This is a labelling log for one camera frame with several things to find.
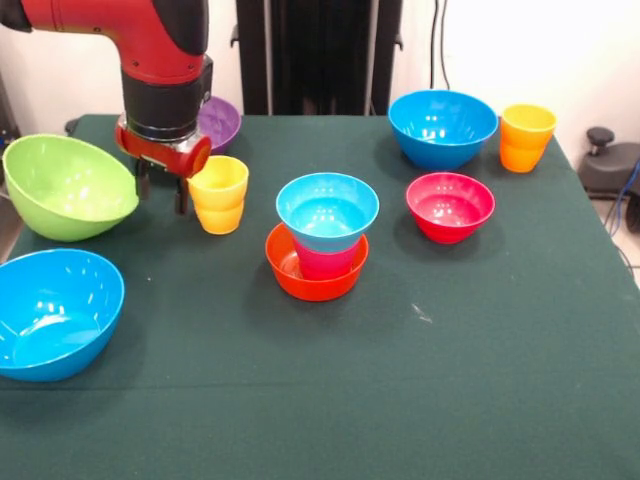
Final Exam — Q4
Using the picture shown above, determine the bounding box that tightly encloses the black stand base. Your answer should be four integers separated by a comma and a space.
578, 126, 640, 201

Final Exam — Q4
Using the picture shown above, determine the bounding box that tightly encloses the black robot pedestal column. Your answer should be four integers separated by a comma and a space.
230, 0, 404, 117

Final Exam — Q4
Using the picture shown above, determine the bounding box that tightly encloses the large green bowl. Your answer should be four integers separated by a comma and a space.
1, 133, 141, 244

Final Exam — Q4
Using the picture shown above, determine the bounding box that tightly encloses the dark green tablecloth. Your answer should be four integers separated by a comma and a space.
0, 113, 640, 480

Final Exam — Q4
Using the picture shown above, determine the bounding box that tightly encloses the black wall cable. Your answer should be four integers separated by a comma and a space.
429, 0, 452, 91

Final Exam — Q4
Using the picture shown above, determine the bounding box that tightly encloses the orange bowl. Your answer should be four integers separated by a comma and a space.
264, 222, 370, 303

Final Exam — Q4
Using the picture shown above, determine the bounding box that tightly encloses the large purple bowl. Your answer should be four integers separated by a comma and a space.
197, 96, 243, 156

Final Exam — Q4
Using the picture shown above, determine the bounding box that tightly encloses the crimson cup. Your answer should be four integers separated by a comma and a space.
293, 234, 369, 281

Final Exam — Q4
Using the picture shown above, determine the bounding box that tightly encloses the grey stand base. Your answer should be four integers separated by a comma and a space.
0, 135, 64, 211

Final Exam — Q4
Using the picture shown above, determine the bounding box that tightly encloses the yellow cup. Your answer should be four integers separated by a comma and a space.
187, 155, 250, 236

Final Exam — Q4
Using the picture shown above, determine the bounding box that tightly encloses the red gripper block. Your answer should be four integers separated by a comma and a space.
114, 115, 213, 216

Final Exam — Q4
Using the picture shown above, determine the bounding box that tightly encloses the small blue bowl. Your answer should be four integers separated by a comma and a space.
275, 172, 381, 253

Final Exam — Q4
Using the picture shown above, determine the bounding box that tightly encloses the blue cable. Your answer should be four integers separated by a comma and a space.
605, 159, 640, 236

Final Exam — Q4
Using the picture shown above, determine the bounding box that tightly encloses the crimson small bowl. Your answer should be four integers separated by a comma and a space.
405, 171, 497, 245

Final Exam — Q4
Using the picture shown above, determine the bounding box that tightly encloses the orange cup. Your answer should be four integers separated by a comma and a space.
499, 103, 558, 174

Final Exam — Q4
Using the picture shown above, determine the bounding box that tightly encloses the black equipment box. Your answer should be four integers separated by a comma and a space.
0, 69, 25, 151

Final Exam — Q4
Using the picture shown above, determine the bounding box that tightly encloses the large blue bowl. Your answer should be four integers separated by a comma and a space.
0, 248, 126, 384
387, 89, 499, 172

